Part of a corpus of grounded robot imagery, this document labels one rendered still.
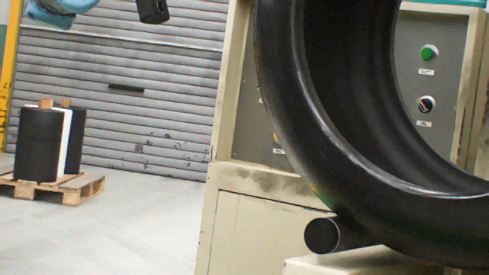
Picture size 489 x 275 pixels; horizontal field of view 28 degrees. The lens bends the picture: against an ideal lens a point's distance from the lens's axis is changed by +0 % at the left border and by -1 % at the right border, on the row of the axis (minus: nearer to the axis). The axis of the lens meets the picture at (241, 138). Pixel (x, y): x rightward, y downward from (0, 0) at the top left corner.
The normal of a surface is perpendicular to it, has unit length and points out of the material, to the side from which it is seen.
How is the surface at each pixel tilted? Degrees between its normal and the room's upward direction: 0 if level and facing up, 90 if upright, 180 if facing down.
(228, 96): 90
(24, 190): 90
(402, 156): 82
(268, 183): 90
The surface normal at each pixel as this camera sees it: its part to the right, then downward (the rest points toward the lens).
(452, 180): -0.44, -0.18
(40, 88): -0.18, 0.03
